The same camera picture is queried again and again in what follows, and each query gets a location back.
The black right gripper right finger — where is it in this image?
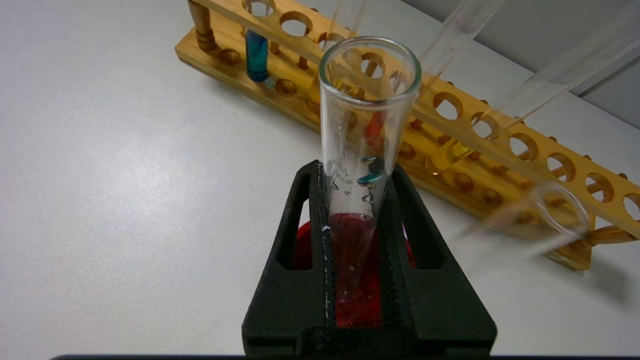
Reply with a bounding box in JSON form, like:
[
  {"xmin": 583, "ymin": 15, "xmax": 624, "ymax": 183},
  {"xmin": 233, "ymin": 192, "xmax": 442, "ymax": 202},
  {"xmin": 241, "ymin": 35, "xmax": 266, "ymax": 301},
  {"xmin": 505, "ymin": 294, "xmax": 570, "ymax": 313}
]
[{"xmin": 376, "ymin": 163, "xmax": 498, "ymax": 354}]

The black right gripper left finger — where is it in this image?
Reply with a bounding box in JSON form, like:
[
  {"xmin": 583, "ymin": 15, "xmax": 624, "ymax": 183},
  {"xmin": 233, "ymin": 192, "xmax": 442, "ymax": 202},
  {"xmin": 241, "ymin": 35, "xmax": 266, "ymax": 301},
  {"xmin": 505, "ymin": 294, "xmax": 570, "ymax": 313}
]
[{"xmin": 242, "ymin": 160, "xmax": 337, "ymax": 354}]

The test tube with blue liquid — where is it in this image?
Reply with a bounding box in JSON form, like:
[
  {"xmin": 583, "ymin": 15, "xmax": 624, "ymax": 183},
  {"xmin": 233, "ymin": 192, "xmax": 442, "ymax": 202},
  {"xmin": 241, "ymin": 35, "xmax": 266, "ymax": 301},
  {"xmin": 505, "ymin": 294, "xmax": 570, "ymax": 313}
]
[
  {"xmin": 243, "ymin": 0, "xmax": 277, "ymax": 83},
  {"xmin": 318, "ymin": 36, "xmax": 422, "ymax": 321}
]

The wooden test tube rack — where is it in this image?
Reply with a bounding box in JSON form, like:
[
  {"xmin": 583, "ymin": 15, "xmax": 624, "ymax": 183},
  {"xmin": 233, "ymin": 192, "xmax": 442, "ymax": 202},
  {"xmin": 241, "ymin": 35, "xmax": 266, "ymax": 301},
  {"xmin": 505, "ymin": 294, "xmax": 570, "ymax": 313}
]
[{"xmin": 175, "ymin": 0, "xmax": 640, "ymax": 272}]

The red plastic cup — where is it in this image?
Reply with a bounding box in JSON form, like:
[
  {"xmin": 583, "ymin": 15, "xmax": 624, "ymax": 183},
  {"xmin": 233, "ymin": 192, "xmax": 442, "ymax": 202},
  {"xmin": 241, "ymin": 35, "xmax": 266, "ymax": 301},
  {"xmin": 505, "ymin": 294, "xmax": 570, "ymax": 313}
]
[{"xmin": 291, "ymin": 212, "xmax": 417, "ymax": 329}]

